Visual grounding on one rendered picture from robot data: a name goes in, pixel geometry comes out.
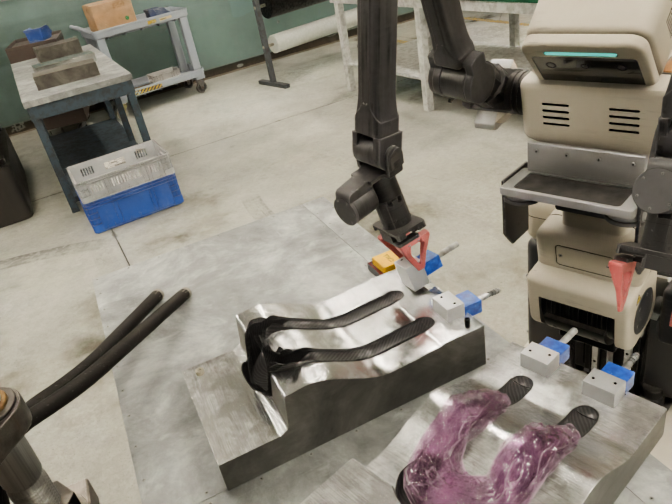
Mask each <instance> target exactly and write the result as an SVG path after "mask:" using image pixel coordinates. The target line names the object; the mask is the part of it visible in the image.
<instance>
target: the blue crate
mask: <svg viewBox="0 0 672 504"><path fill-rule="evenodd" d="M75 191H76V189H75ZM76 193H77V191H76ZM77 195H78V193H77ZM78 198H79V200H80V202H81V205H82V207H83V210H84V212H85V214H86V216H87V218H88V220H89V222H90V224H91V226H92V228H93V230H94V232H95V233H96V234H97V233H98V234H99V233H102V232H105V231H107V230H110V229H113V228H116V227H118V226H121V225H124V224H126V223H129V222H132V221H135V220H137V219H140V218H143V217H145V216H148V215H151V214H154V213H156V212H159V211H162V210H164V209H167V208H170V207H173V206H175V205H178V204H181V203H182V202H184V199H183V196H182V193H181V191H180V188H179V185H178V182H177V178H176V175H175V173H173V174H170V175H167V176H164V177H161V178H158V179H156V180H153V181H150V182H147V183H144V184H141V185H138V186H135V187H133V188H130V189H127V190H124V191H121V192H118V193H115V194H112V195H110V196H107V197H104V198H101V199H98V200H95V201H92V202H89V203H87V204H83V203H82V201H81V199H80V197H79V195H78Z"/></svg>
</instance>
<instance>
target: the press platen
mask: <svg viewBox="0 0 672 504"><path fill-rule="evenodd" d="M0 396H1V401H0V465H1V463H2V462H3V461H4V460H5V459H6V457H7V456H8V455H9V454H10V452H11V451H12V450H13V449H14V447H15V446H16V445H17V444H18V442H20V441H21V439H22V438H23V437H24V436H25V434H26V432H27V431H28V429H29V427H30V425H31V422H32V414H31V411H30V410H29V408H28V406H27V405H26V403H25V401H24V399H23V398H22V396H21V394H20V393H19V392H18V391H17V390H16V389H13V388H10V387H0Z"/></svg>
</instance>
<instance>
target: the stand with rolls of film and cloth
mask: <svg viewBox="0 0 672 504"><path fill-rule="evenodd" d="M325 1H328V0H252V3H253V8H254V12H255V16H256V21H257V25H258V30H259V34H260V39H261V43H262V48H263V52H264V57H265V61H266V66H267V70H268V75H269V79H270V80H265V79H261V80H259V81H258V82H259V84H260V85H266V86H272V87H278V88H283V89H287V88H290V83H284V82H277V81H276V76H275V72H274V67H273V63H272V58H271V54H270V49H271V51H272V52H274V53H278V52H281V51H284V50H287V49H290V48H292V47H295V46H298V45H301V44H304V43H307V42H310V41H313V40H316V39H319V38H322V37H324V36H327V35H330V34H333V33H336V32H338V26H337V20H336V14H335V15H332V16H329V17H325V18H322V19H319V20H316V21H313V22H310V23H307V24H304V25H301V26H298V27H295V28H292V29H288V30H285V31H282V32H279V33H276V34H273V35H270V36H269V38H268V40H267V35H266V31H265V26H264V22H263V17H262V15H263V16H264V17H265V18H267V19H269V18H273V17H276V16H279V15H282V14H286V13H289V12H292V11H295V10H299V9H302V8H305V7H309V6H312V5H315V4H318V3H322V2H325ZM344 13H345V19H346V26H347V29H348V28H351V27H354V26H356V25H357V7H356V8H353V9H350V10H347V11H344ZM269 47H270V49H269Z"/></svg>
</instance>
